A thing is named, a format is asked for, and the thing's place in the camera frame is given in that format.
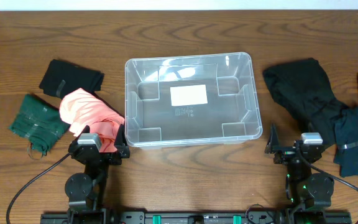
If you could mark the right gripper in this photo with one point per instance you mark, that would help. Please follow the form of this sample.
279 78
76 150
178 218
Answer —
273 146

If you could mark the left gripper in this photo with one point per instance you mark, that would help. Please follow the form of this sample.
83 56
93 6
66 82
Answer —
103 154

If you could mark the large black garment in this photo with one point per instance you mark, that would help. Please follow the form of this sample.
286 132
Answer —
302 87

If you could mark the dark navy cloth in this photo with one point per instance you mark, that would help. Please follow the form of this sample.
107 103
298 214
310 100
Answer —
346 134

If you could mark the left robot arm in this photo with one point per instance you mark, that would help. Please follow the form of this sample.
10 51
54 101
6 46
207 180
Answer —
85 190

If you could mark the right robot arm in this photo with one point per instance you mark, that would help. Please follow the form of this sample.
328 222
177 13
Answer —
313 191

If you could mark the pink crumpled cloth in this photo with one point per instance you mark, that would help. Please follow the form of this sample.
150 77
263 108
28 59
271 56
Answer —
80 109

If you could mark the green folded cloth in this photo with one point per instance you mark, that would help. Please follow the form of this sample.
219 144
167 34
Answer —
39 123

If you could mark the black folded cloth left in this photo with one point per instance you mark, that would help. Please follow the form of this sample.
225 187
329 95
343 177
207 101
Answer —
62 78

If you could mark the clear plastic storage bin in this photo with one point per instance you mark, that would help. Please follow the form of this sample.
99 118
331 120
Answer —
231 116

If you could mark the white label in bin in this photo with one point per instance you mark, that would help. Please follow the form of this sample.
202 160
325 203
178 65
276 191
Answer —
188 95

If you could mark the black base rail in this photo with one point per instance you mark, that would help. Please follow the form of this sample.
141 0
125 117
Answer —
252 216

